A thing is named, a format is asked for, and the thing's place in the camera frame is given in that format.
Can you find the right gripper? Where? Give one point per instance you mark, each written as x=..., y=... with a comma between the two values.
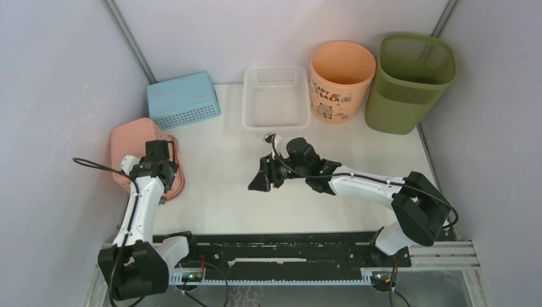
x=268, y=174

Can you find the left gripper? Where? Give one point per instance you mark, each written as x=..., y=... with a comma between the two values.
x=174, y=167

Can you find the pink plastic basket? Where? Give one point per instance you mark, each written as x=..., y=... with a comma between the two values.
x=130, y=139

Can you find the blue plastic basket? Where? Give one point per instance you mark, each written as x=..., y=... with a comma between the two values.
x=185, y=100

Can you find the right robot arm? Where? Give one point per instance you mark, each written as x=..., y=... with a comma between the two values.
x=421, y=210

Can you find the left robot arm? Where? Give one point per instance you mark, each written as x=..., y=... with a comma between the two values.
x=132, y=267

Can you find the clear white plastic tray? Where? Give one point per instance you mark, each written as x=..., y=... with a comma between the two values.
x=275, y=98

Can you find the orange capybara bucket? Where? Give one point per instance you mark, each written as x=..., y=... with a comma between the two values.
x=341, y=72

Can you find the green mesh waste bin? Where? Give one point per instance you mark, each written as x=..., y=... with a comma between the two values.
x=412, y=72

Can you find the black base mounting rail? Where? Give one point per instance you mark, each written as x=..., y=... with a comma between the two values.
x=288, y=255

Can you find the white toothed cable duct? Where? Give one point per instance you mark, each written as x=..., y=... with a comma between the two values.
x=184, y=278

